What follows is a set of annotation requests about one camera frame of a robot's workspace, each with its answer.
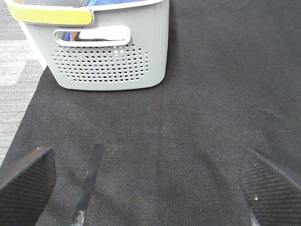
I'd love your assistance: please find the black table cloth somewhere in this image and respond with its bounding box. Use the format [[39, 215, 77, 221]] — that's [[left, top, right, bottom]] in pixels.
[[2, 0, 301, 226]]

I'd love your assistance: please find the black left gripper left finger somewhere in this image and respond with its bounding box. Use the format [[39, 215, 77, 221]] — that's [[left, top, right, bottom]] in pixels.
[[0, 147, 56, 226]]

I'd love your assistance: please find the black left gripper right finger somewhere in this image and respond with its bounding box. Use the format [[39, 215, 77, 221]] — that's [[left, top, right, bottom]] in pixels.
[[240, 149, 301, 226]]

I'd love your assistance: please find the grey perforated laundry basket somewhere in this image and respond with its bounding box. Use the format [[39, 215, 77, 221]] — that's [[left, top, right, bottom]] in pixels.
[[6, 0, 170, 91]]

